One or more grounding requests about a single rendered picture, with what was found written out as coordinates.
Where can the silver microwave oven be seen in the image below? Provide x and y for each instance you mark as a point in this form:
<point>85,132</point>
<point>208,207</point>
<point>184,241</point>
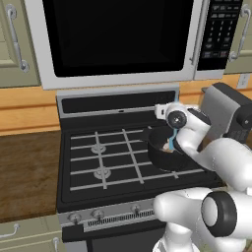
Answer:
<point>131,42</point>

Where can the black glass microwave door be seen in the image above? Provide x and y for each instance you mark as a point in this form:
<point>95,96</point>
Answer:
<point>114,36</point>

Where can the white wall outlet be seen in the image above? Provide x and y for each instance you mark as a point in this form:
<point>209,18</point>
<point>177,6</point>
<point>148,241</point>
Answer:
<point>243,81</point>

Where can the green cupboard door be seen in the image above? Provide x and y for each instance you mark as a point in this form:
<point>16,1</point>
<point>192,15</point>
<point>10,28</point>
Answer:
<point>244,65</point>
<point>13,42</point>

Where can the blue spatula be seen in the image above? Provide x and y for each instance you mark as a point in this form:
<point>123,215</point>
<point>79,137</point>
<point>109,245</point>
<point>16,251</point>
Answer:
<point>173,137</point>

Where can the brown sweet potato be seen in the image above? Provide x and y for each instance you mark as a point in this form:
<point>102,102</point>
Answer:
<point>168,149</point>

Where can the green drawer front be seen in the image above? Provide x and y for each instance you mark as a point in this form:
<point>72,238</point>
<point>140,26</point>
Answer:
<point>29,233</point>

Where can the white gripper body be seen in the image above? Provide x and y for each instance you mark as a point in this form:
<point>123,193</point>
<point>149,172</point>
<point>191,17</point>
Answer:
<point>178,107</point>

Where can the black oven door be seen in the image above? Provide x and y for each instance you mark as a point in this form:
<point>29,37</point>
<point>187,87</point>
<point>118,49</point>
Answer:
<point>124,241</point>

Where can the silver and black toaster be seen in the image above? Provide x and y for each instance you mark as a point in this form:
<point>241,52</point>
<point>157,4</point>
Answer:
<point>223,108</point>

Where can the black cooking pot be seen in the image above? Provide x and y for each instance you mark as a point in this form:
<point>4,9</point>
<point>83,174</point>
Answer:
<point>164,160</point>

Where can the silver stove knob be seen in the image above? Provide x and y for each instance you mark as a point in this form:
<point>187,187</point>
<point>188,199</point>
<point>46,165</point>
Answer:
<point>135,208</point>
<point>98,214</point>
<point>75,217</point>

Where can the black and silver stove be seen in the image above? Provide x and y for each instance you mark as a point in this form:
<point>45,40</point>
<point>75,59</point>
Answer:
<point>108,164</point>

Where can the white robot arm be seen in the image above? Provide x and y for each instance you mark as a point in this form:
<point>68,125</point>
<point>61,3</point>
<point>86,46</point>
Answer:
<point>226,160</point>

